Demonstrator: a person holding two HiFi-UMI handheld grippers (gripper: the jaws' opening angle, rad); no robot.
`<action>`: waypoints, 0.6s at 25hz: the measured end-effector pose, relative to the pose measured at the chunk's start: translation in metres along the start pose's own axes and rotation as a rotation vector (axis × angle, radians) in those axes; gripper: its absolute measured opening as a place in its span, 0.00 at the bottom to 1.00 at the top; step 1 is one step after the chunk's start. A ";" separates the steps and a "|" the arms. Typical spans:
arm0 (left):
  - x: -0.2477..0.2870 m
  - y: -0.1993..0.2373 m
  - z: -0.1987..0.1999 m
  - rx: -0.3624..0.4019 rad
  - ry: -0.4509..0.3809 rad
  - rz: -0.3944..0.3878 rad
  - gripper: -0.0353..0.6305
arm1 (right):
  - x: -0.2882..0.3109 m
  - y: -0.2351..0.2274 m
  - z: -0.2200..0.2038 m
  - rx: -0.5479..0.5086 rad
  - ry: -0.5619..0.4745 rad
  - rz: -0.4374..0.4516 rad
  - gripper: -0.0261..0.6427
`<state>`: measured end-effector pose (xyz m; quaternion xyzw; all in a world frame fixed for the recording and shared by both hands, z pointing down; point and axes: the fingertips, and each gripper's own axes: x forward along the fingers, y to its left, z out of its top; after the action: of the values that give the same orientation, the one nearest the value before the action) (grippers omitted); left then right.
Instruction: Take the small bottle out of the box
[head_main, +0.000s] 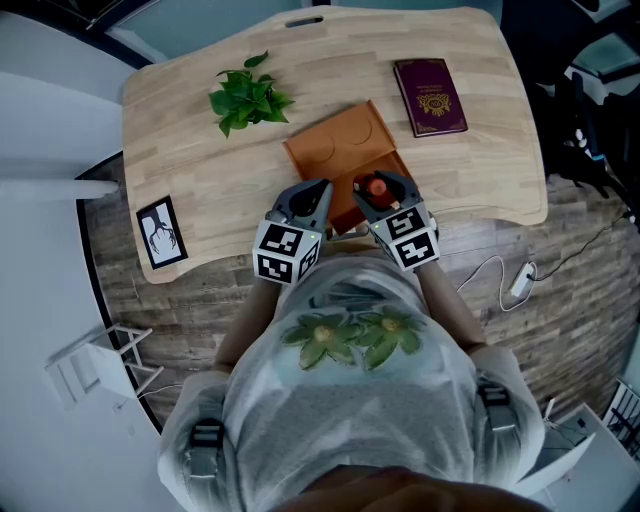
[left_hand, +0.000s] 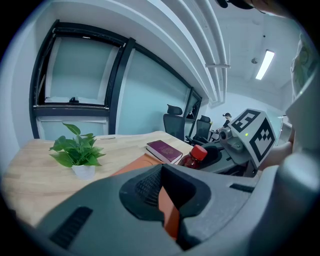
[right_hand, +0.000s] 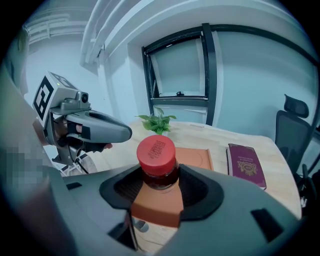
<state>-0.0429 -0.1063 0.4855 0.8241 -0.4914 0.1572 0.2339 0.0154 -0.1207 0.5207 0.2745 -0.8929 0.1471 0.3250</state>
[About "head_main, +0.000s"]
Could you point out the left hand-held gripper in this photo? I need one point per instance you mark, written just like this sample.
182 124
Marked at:
282 250

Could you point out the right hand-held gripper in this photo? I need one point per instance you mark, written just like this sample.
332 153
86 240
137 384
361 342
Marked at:
410 240

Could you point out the small red-capped bottle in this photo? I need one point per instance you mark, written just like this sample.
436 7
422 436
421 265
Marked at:
374 186

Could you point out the orange wooden tray box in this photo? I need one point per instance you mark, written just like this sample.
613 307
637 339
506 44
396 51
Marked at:
330 145

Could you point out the person's right forearm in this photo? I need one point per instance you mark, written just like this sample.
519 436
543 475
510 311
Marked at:
450 310

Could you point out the person's left forearm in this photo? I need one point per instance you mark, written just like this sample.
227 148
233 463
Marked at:
247 325

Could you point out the maroon hardcover book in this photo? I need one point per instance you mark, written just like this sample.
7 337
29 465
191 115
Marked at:
430 97

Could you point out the green potted plant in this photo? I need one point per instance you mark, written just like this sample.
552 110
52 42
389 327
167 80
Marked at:
247 100

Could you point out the black framed antler picture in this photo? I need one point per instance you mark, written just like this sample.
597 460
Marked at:
161 232

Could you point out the white power strip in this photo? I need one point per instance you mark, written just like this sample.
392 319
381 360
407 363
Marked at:
522 277

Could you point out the black office chair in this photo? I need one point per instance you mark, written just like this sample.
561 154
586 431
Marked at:
590 135

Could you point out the grey flower print shirt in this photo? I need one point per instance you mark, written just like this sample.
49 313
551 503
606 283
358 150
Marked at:
345 425

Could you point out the white cabinet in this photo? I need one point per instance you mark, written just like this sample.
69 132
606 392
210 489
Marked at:
585 465

